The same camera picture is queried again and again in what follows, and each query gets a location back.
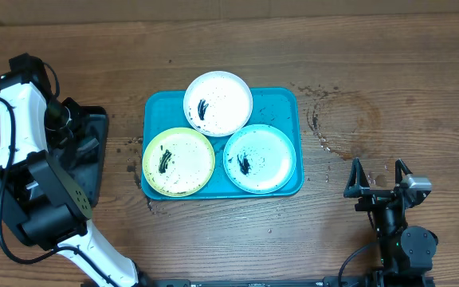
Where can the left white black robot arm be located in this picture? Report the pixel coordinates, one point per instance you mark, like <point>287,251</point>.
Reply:
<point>51,162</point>

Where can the white plate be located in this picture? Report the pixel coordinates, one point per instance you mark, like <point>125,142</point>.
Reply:
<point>218,103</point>

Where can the teal plastic tray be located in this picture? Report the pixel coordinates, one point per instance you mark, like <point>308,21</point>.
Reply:
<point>275,106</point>

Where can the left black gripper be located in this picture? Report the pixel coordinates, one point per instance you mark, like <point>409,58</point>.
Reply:
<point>78,127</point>

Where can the light blue dirty plate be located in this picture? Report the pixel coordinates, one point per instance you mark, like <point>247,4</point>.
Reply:
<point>259,159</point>

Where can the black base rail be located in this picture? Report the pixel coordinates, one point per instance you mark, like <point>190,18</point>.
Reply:
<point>330,281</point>

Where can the black water tray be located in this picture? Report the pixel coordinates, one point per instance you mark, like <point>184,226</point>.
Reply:
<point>83,156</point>

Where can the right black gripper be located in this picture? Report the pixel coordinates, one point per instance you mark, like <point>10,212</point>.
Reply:
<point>380,198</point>

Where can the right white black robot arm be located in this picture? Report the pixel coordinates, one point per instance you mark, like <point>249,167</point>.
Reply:
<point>406,252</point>

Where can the yellow-green plate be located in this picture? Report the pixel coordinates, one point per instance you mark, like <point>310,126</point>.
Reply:
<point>178,162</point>

